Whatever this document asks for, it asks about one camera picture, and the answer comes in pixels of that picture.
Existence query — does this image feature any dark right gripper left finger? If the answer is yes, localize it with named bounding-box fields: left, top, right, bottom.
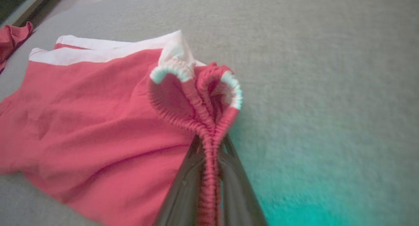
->
left=153, top=136, right=203, bottom=226

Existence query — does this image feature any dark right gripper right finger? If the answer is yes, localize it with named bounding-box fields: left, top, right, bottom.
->
left=219, top=134, right=267, bottom=226

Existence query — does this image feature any red Bulls jersey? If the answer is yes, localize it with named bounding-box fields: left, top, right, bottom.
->
left=0, top=30, right=243, bottom=226

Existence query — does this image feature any red jersey white striped trim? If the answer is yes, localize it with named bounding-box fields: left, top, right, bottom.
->
left=0, top=21, right=34, bottom=73

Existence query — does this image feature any grey fabric ottoman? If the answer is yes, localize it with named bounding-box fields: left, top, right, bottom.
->
left=0, top=0, right=419, bottom=226

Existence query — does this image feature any grey wooden sideboard cabinet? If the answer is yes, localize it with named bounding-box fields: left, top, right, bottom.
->
left=0, top=0, right=53, bottom=25

